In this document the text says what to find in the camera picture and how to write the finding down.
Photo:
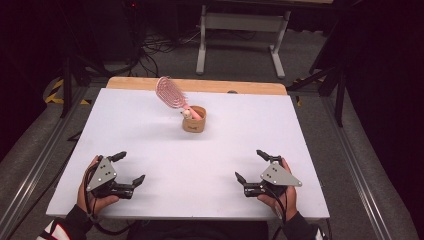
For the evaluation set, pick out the wooden cup with animal figure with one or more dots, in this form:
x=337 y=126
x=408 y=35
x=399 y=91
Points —
x=194 y=126

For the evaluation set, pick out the pink hairbrush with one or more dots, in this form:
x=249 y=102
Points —
x=170 y=93

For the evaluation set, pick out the person's dark clothing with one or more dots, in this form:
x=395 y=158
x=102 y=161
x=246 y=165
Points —
x=200 y=231

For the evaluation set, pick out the person's right hand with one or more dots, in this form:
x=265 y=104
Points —
x=288 y=200

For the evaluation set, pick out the yellow black floor tape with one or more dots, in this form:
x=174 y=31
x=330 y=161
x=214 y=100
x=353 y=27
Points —
x=53 y=96

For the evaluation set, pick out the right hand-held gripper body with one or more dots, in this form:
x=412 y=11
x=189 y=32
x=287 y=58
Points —
x=278 y=176

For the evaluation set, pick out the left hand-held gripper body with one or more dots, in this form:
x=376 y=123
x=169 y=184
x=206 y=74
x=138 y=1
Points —
x=105 y=176

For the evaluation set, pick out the aluminium rail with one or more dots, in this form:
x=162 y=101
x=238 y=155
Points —
x=353 y=166
x=40 y=160

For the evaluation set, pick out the wooden table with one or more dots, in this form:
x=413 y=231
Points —
x=216 y=86

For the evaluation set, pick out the white board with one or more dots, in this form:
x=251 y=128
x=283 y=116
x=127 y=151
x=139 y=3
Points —
x=150 y=143

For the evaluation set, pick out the grey metal table frame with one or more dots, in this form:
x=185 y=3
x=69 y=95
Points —
x=243 y=22

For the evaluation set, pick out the person's left hand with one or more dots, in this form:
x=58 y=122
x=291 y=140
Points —
x=83 y=196

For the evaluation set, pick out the black metal stand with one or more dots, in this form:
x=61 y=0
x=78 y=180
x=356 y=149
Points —
x=67 y=86
x=340 y=100

